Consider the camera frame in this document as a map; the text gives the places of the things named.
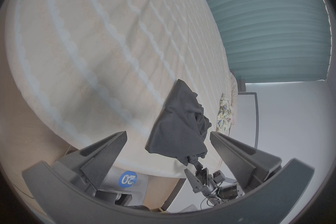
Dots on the grey bedside table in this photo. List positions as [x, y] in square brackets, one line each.
[240, 83]

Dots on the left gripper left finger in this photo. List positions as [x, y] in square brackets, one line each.
[105, 160]

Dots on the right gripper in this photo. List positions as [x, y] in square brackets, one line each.
[210, 187]

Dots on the white printed pyjama top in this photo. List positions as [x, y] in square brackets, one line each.
[225, 112]

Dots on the blue-green curtain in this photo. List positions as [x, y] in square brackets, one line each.
[275, 39]

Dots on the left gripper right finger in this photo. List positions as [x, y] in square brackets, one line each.
[244, 165]

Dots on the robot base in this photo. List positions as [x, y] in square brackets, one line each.
[128, 181]

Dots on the bed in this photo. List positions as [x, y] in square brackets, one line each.
[91, 47]

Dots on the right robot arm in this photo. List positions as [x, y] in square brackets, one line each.
[231, 191]

